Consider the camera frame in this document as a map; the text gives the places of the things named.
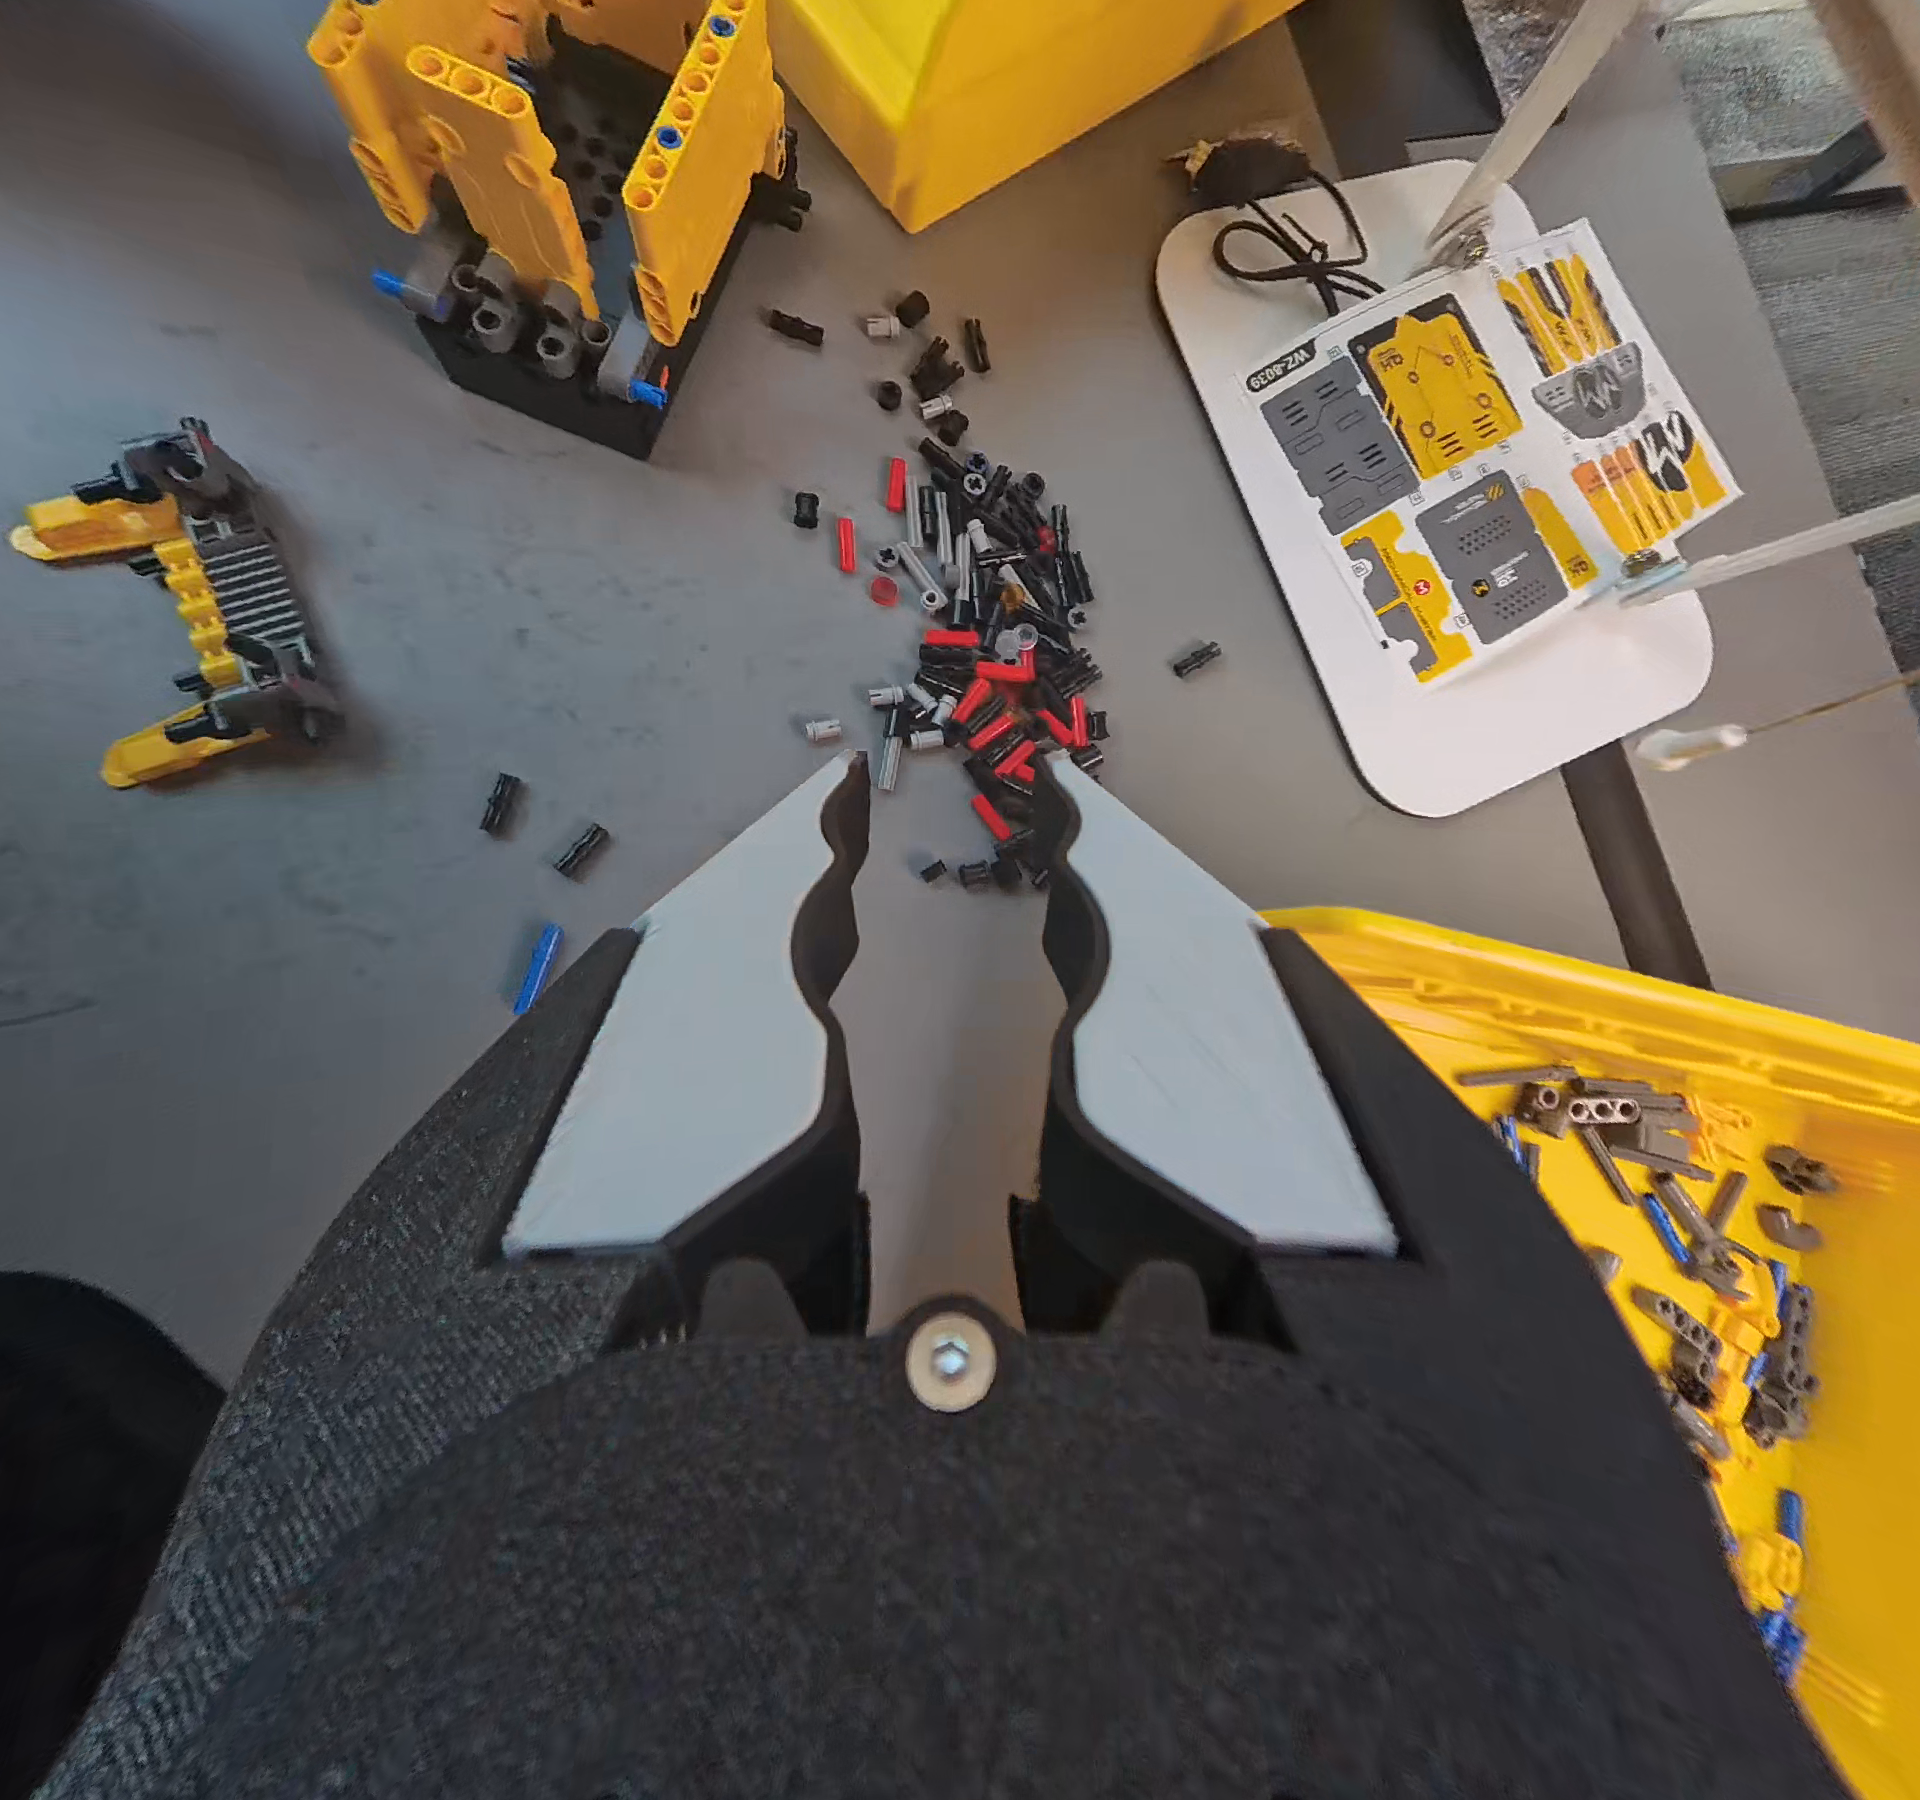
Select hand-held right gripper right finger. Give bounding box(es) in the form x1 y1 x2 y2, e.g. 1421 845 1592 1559
1008 754 1403 1334

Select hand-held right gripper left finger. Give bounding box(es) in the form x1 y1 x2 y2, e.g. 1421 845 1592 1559
498 751 874 1334

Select yellow black lego robot model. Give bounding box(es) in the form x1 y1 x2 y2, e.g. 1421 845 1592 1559
307 0 814 465

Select blue grey lego parts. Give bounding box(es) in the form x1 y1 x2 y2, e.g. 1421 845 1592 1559
1455 1061 1844 1689

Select pile of small lego pins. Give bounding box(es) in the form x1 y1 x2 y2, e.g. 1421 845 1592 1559
476 286 1224 893

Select yellow lego blade with connector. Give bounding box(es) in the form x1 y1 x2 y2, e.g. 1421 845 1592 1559
6 418 260 570

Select grey grille yellow lego assembly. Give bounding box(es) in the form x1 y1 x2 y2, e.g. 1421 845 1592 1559
142 508 349 790

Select yellow plastic bin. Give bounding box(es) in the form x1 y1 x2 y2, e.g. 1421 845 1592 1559
1267 905 1920 1800
681 0 1458 234

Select white book stand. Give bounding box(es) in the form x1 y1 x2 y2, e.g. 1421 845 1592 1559
1152 0 1920 820

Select sticker sheet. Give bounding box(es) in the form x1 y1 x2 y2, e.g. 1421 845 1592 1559
1242 219 1741 687

